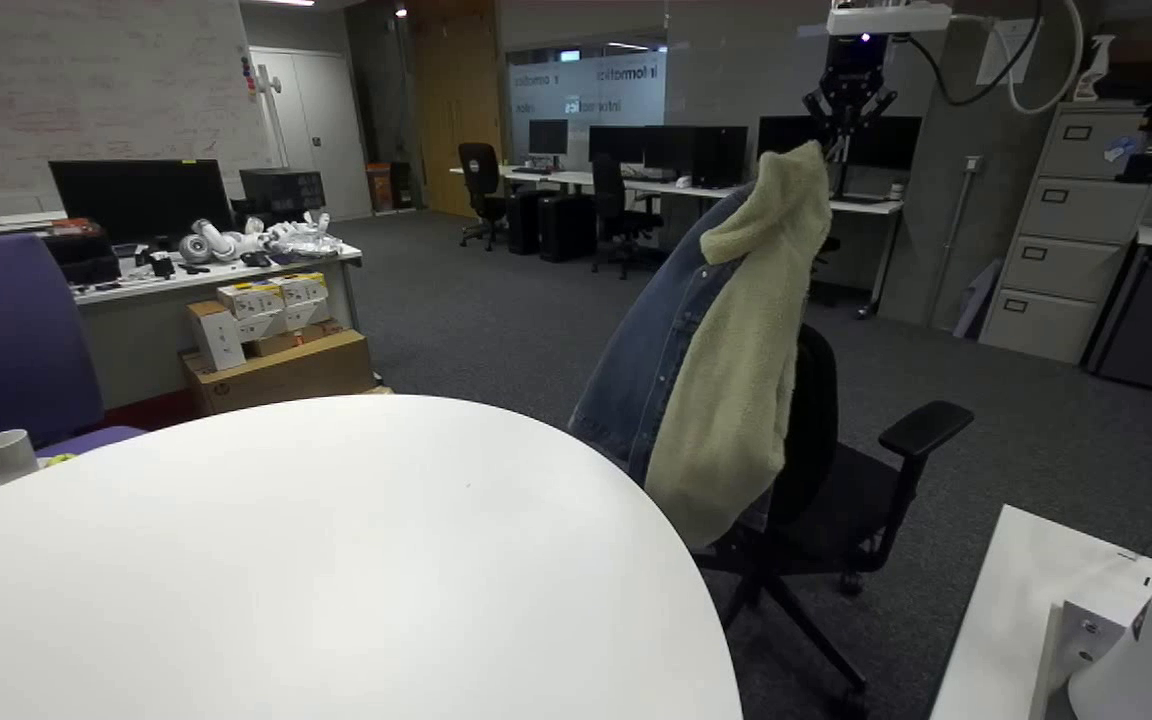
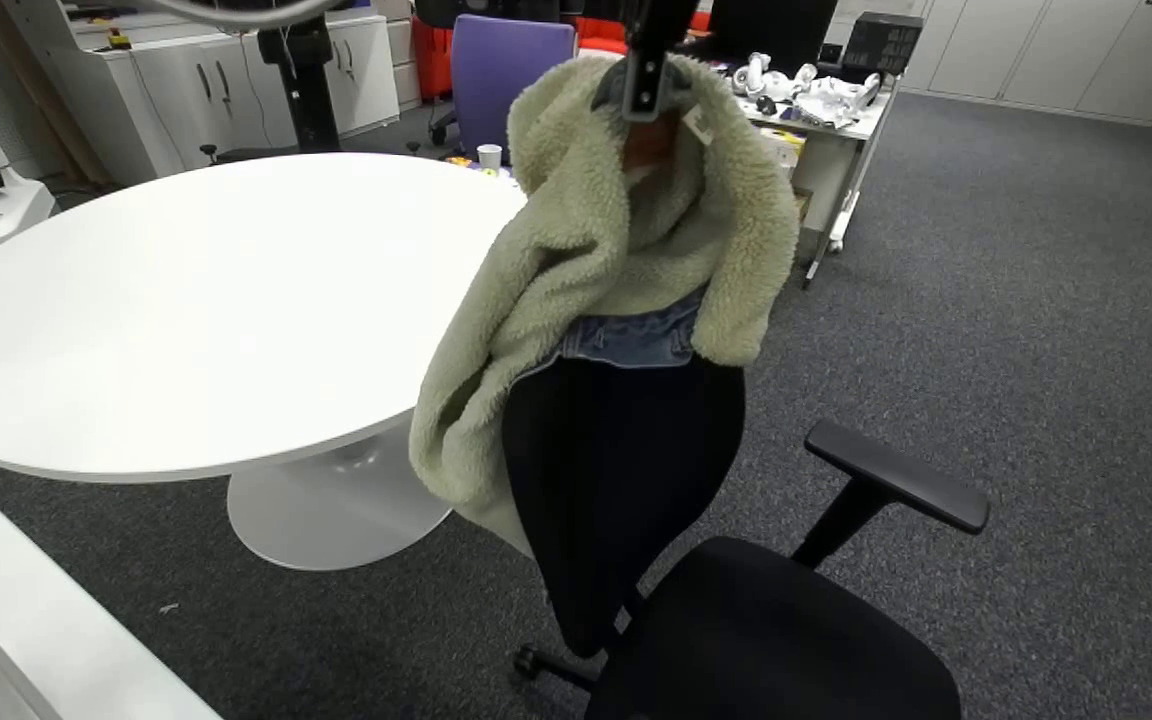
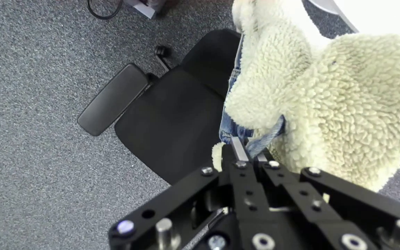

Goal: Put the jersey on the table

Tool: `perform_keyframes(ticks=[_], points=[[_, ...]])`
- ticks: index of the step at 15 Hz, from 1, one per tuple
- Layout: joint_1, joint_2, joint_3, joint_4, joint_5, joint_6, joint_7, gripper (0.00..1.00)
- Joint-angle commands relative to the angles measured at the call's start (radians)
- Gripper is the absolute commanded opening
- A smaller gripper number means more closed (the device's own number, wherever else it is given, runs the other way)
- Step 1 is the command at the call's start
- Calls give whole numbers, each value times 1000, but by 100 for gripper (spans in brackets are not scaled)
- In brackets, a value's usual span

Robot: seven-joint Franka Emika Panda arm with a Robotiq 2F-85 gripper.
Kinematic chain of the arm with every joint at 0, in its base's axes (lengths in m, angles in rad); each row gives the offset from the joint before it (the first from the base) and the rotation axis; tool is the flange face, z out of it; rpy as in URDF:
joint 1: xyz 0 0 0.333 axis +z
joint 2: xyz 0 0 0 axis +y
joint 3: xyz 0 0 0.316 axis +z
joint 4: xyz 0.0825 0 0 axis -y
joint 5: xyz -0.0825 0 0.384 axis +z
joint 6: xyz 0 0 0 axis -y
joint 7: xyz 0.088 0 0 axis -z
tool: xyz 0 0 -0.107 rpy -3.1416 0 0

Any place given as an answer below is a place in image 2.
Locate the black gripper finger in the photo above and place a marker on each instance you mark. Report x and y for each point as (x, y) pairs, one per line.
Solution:
(642, 84)

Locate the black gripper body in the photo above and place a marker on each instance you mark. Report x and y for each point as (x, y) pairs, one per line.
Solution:
(661, 27)

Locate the denim jacket with fleece lining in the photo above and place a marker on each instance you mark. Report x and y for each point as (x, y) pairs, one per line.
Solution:
(603, 227)

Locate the large black monitor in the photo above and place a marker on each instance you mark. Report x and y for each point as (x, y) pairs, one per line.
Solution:
(777, 27)

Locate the purple chair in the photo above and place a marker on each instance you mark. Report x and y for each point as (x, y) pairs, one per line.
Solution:
(508, 81)

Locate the white clutter pile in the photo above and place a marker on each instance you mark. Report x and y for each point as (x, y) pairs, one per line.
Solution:
(801, 94)

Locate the white paper cup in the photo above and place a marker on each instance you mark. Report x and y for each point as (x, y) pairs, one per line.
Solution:
(488, 159)

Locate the red object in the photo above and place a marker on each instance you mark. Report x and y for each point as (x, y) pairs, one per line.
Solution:
(435, 65)

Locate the black stand pole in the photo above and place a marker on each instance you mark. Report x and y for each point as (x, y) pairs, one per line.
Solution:
(296, 84)

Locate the black office chair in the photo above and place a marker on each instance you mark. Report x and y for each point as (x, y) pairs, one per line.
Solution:
(630, 483)

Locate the white wardrobe doors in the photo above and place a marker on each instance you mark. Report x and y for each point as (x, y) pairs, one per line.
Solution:
(1069, 60)

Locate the white storage cabinets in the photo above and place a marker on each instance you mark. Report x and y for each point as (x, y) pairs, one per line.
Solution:
(188, 94)

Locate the white robot mounting platform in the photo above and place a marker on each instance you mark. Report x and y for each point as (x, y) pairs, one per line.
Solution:
(59, 602)

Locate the white table pedestal base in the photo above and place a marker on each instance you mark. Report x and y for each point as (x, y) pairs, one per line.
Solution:
(320, 514)

